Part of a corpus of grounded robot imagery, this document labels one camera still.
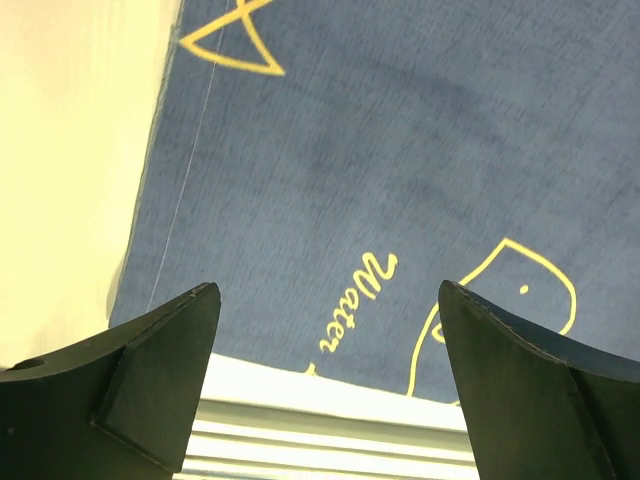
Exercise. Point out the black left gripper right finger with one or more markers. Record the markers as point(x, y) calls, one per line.
point(538, 405)

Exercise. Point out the aluminium rail base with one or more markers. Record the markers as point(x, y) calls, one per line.
point(258, 422)

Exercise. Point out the blue placemat with yellow drawings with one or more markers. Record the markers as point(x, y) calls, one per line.
point(328, 164)

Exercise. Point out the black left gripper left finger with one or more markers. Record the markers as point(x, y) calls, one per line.
point(117, 405)

